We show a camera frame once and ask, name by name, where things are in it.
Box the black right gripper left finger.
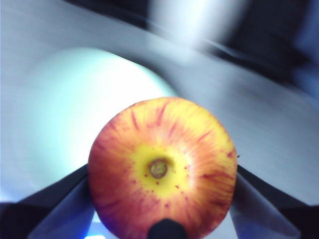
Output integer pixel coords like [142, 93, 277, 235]
[0, 164, 97, 239]

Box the green round plate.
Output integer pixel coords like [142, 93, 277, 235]
[14, 47, 180, 200]

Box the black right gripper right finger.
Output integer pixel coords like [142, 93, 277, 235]
[229, 165, 319, 239]

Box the red apple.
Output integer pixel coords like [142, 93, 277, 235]
[88, 97, 238, 239]

